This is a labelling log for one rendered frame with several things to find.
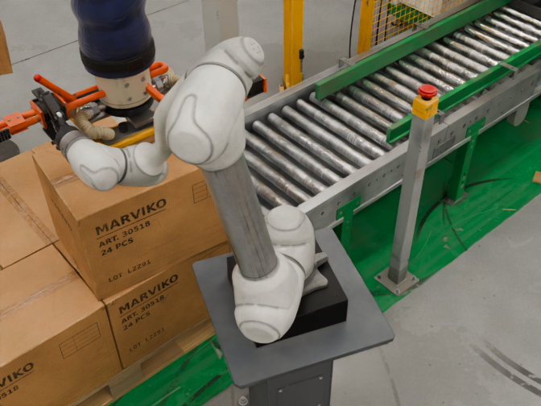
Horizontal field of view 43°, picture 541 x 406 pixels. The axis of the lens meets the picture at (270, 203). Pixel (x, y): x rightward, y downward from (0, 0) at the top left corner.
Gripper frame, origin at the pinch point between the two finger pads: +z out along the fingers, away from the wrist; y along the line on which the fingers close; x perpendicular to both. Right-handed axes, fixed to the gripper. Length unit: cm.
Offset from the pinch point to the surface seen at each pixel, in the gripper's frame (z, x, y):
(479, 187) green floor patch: -27, 204, 123
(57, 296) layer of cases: -7, -15, 69
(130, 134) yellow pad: -13.6, 20.6, 10.5
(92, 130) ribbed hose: -11.3, 9.5, 5.1
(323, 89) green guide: 27, 138, 63
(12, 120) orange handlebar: -1.2, -9.8, -1.4
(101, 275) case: -19, -2, 57
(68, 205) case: -10.3, -3.5, 29.3
